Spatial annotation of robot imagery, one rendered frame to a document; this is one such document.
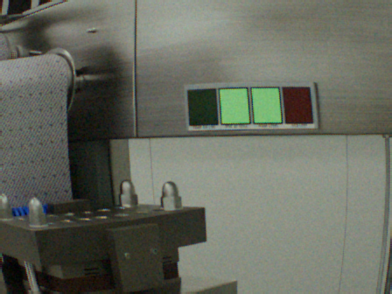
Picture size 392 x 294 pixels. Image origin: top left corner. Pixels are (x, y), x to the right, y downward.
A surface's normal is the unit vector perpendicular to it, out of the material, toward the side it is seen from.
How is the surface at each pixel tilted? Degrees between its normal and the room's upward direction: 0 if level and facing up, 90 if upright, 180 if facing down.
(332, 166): 90
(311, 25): 90
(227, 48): 90
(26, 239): 90
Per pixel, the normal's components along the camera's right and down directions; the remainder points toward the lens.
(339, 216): -0.64, 0.07
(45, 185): 0.77, -0.01
